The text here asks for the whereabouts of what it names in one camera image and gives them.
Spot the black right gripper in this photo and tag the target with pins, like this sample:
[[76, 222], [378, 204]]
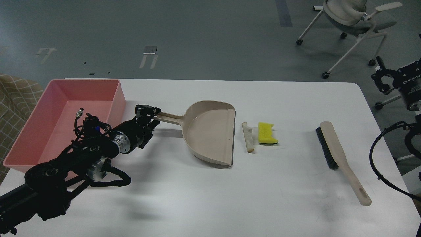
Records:
[[411, 87]]

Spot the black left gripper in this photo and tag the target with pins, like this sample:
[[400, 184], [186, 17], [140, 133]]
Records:
[[136, 132]]

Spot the beige plastic dustpan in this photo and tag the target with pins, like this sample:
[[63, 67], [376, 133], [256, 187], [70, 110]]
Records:
[[208, 130]]

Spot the beige hand brush black bristles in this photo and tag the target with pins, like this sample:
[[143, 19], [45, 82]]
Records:
[[336, 159]]

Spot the bread slice piece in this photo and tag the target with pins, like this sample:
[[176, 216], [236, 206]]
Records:
[[248, 137]]

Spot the yellow sponge piece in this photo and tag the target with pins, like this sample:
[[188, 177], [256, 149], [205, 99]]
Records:
[[265, 134]]

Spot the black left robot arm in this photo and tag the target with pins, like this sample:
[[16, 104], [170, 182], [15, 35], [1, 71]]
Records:
[[50, 187]]

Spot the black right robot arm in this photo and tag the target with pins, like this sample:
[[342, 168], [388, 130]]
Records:
[[383, 79]]

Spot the pink plastic bin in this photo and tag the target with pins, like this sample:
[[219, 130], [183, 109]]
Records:
[[49, 129]]

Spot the white office chair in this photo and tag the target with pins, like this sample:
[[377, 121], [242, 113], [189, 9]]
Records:
[[353, 17]]

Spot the beige checkered cloth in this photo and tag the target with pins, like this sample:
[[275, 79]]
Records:
[[18, 98]]

